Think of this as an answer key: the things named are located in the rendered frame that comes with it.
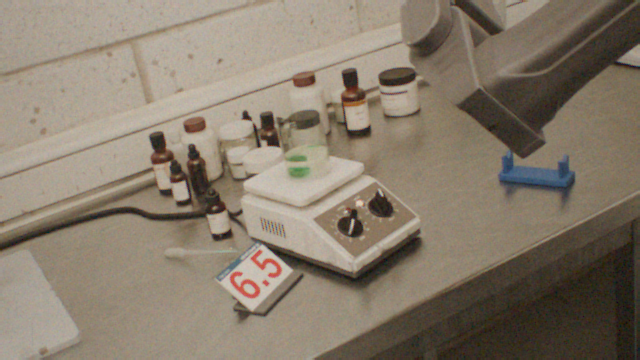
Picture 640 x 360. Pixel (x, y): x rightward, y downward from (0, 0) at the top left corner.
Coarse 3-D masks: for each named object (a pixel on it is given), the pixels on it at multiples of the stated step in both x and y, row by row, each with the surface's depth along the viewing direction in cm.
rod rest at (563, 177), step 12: (504, 156) 112; (564, 156) 109; (504, 168) 113; (516, 168) 114; (528, 168) 113; (540, 168) 113; (564, 168) 108; (504, 180) 113; (516, 180) 112; (528, 180) 111; (540, 180) 110; (552, 180) 109; (564, 180) 108
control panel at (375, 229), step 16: (368, 192) 103; (384, 192) 104; (336, 208) 100; (352, 208) 101; (400, 208) 102; (320, 224) 98; (336, 224) 98; (368, 224) 99; (384, 224) 100; (400, 224) 100; (336, 240) 96; (352, 240) 97; (368, 240) 97; (352, 256) 95
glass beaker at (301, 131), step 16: (288, 112) 105; (304, 112) 105; (320, 112) 104; (288, 128) 100; (304, 128) 100; (320, 128) 101; (288, 144) 101; (304, 144) 101; (320, 144) 102; (288, 160) 103; (304, 160) 102; (320, 160) 102; (288, 176) 104; (304, 176) 103; (320, 176) 103
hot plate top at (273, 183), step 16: (336, 160) 108; (256, 176) 108; (272, 176) 107; (336, 176) 103; (352, 176) 103; (256, 192) 104; (272, 192) 102; (288, 192) 101; (304, 192) 100; (320, 192) 100
